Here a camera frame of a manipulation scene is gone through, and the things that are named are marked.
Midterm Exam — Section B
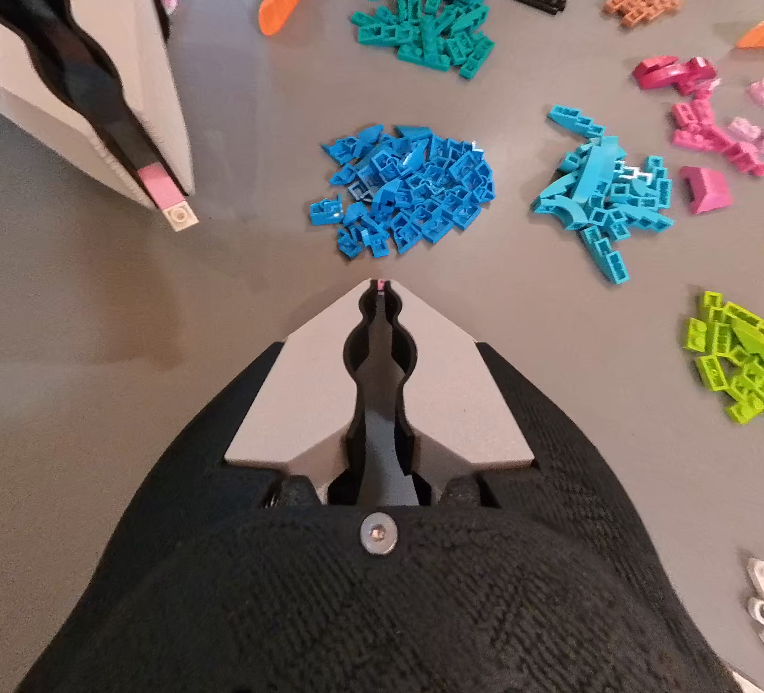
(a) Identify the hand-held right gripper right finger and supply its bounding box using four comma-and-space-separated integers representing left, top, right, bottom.
385, 280, 536, 504

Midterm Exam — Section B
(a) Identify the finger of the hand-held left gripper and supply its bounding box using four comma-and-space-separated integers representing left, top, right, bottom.
0, 0, 159, 210
0, 0, 195, 196

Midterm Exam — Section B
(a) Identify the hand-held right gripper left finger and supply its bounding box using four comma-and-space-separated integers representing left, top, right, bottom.
224, 279, 380, 504

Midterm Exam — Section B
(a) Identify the pink and white lego piece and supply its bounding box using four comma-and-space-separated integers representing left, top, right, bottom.
138, 163, 199, 232

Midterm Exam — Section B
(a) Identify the pile of blue lego bricks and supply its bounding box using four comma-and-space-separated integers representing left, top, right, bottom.
308, 124, 496, 259

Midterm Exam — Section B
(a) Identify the pile of lime lego bricks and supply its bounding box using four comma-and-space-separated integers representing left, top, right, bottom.
683, 291, 764, 425

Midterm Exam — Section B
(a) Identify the pile of teal lego bricks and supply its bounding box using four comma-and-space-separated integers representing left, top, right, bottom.
350, 0, 496, 80

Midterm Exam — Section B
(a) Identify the magenta lego slope brick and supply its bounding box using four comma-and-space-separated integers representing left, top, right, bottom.
678, 165, 733, 215

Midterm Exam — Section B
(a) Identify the pile of magenta lego bricks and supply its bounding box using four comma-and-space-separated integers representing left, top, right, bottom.
631, 55, 764, 177

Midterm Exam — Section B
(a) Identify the pile of light blue bricks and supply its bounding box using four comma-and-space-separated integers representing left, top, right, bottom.
531, 104, 675, 286

